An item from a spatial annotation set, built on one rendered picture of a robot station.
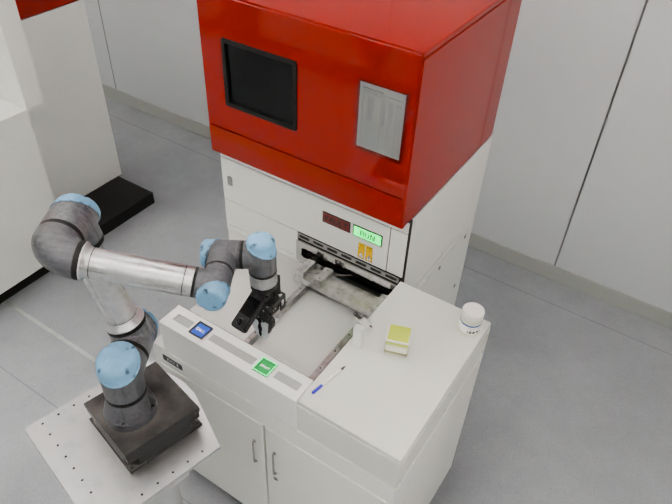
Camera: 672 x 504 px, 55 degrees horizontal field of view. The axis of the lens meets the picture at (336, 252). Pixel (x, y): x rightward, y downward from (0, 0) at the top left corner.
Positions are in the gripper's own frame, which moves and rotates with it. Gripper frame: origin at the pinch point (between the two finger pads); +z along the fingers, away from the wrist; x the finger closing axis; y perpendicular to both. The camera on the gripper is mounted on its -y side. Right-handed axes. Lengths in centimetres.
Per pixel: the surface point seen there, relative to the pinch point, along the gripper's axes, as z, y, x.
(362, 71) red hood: -61, 54, 3
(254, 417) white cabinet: 36.2, -4.0, 1.7
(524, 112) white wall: 16, 207, -5
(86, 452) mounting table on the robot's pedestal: 29, -45, 31
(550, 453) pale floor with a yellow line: 111, 94, -83
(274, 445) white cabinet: 45.0, -4.2, -6.2
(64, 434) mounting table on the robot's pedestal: 29, -45, 41
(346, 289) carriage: 23, 51, 2
